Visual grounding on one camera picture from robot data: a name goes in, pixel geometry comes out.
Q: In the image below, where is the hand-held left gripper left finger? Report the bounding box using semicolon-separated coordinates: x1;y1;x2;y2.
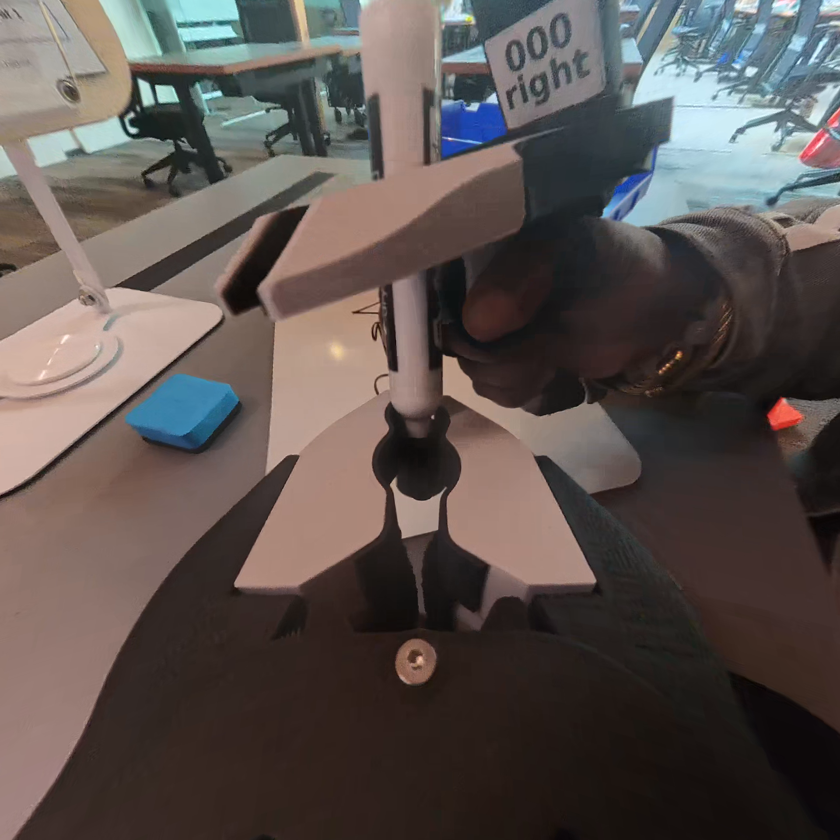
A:
237;398;421;626

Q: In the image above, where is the gold bracelet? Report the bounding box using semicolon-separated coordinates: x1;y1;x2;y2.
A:
611;296;736;399

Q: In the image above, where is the white whiteboard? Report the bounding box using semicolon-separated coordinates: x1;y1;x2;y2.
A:
267;296;644;497

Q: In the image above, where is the blue whiteboard eraser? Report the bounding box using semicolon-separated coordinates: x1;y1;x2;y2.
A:
126;374;242;454

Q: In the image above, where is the row of office chairs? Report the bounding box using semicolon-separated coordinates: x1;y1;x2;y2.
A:
630;0;840;148

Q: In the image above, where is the person's right forearm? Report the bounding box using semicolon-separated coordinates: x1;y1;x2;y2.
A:
650;204;840;408

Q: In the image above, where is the black office chair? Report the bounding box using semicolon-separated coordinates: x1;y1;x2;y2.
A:
119;99;235;198

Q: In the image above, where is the blue plastic bin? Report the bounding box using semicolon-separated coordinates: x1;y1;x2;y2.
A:
441;100;657;221

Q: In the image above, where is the white table sign stand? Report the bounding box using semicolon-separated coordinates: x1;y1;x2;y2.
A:
0;0;224;497

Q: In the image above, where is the black whiteboard marker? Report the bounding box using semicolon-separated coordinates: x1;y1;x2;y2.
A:
360;0;445;438

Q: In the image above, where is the person's right hand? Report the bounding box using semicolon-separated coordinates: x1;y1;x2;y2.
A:
453;217;716;416

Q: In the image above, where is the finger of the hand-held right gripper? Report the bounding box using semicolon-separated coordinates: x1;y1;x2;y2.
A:
217;204;312;316
259;136;529;320

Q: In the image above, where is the black marker cap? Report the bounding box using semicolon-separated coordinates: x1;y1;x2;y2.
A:
390;410;448;498

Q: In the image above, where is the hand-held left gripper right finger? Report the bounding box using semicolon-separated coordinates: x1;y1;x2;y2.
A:
423;401;598;622

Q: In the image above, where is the wooden office desk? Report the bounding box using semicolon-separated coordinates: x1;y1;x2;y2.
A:
129;37;366;158

